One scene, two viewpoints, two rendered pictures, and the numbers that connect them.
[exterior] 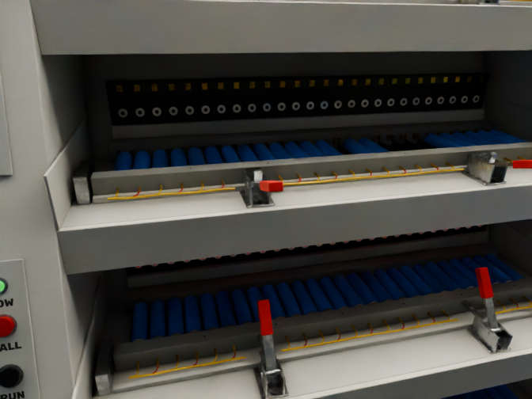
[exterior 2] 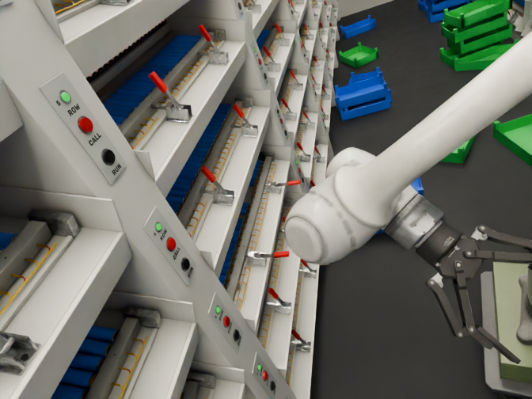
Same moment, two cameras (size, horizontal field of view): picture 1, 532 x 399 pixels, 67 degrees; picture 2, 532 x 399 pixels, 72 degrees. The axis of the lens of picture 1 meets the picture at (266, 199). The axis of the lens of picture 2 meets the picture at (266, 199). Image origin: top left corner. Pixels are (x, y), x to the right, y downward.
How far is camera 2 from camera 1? 0.74 m
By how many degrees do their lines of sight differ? 57
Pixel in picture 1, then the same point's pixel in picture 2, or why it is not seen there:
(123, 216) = (252, 309)
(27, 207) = (248, 336)
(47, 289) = (262, 351)
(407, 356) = (290, 263)
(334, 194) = (265, 237)
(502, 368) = not seen: hidden behind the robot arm
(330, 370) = (286, 288)
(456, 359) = not seen: hidden behind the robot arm
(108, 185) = not seen: hidden behind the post
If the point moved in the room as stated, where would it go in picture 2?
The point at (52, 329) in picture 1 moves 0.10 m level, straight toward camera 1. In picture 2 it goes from (267, 360) to (313, 346)
